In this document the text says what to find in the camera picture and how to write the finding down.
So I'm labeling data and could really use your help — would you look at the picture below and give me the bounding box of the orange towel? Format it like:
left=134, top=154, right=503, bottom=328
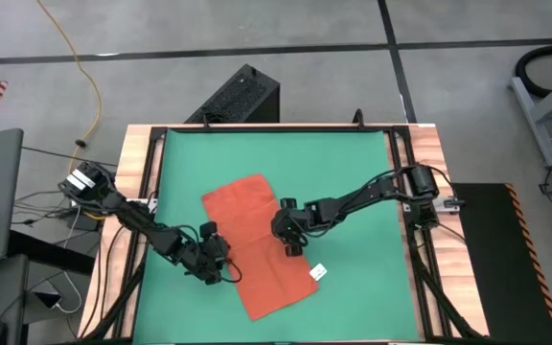
left=201, top=172, right=329, bottom=322

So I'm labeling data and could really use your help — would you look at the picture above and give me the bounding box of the black hose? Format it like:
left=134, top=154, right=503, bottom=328
left=515, top=43, right=552, bottom=100

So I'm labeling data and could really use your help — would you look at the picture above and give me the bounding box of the black metal table frame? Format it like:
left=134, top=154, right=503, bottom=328
left=83, top=122, right=491, bottom=345

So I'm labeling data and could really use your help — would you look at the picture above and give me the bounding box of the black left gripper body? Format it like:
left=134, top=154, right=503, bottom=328
left=179, top=234, right=232, bottom=285

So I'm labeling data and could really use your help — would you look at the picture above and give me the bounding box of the green table mat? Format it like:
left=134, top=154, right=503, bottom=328
left=131, top=128, right=421, bottom=344

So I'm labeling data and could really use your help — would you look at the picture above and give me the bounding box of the grey metal stand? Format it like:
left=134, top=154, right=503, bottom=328
left=509, top=66, right=552, bottom=168

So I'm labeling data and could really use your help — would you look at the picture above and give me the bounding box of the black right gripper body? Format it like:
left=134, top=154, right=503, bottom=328
left=270, top=205, right=316, bottom=246

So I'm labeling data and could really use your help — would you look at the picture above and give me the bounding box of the yellow cable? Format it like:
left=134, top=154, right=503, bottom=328
left=35, top=0, right=103, bottom=176

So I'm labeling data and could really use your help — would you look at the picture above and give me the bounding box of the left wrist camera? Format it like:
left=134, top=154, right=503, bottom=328
left=198, top=220, right=219, bottom=240

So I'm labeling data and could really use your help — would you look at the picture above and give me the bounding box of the smartphone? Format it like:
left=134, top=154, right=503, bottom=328
left=34, top=289, right=62, bottom=311

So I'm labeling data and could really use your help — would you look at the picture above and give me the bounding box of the white charging cable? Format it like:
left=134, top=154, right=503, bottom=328
left=50, top=270, right=83, bottom=315

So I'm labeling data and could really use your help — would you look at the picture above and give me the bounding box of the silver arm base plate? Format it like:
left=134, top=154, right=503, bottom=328
left=125, top=197, right=158, bottom=212
left=402, top=195, right=464, bottom=213

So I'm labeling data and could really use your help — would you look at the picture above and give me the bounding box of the large black striped floor mat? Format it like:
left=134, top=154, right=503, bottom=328
left=450, top=181, right=552, bottom=345

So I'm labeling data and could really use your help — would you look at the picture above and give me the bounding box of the thin black cable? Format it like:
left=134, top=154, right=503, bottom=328
left=21, top=137, right=119, bottom=168

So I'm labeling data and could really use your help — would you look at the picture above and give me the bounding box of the grey desk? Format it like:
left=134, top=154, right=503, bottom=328
left=0, top=253, right=31, bottom=345

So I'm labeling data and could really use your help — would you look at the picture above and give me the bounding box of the black computer tower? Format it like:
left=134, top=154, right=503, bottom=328
left=184, top=63, right=281, bottom=125

